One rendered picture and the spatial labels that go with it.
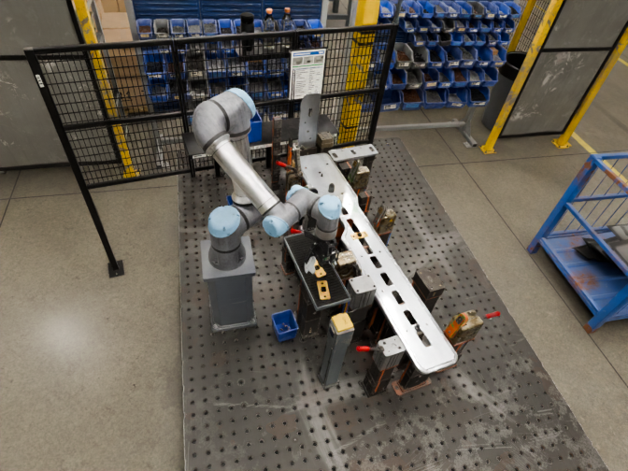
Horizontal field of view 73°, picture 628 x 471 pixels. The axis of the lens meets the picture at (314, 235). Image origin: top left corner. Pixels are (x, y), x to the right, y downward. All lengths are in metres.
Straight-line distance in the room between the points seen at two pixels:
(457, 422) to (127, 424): 1.71
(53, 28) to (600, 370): 4.18
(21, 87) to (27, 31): 0.42
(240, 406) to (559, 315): 2.45
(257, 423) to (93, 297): 1.71
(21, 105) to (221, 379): 2.61
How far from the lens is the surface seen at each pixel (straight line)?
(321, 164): 2.41
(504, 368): 2.21
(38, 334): 3.16
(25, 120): 3.86
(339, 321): 1.53
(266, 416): 1.86
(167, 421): 2.66
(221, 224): 1.58
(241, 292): 1.83
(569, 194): 3.51
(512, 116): 4.76
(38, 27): 3.49
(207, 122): 1.38
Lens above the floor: 2.44
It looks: 46 degrees down
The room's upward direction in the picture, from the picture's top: 7 degrees clockwise
